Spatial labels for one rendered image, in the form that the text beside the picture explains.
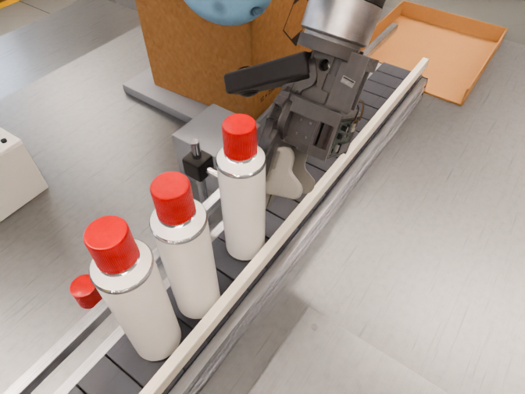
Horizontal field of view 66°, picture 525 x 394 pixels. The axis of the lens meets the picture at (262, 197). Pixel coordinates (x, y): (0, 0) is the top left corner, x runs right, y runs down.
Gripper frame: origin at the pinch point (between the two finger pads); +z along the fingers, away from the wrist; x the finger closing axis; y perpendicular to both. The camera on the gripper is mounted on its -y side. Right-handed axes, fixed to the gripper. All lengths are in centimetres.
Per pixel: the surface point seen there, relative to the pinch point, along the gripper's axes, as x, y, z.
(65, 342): -24.3, -3.2, 10.9
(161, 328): -18.4, 2.5, 8.8
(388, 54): 57, -6, -21
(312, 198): 5.5, 4.6, -0.8
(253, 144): -10.4, 2.1, -9.3
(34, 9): 148, -284, 22
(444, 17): 73, -1, -33
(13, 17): 134, -286, 30
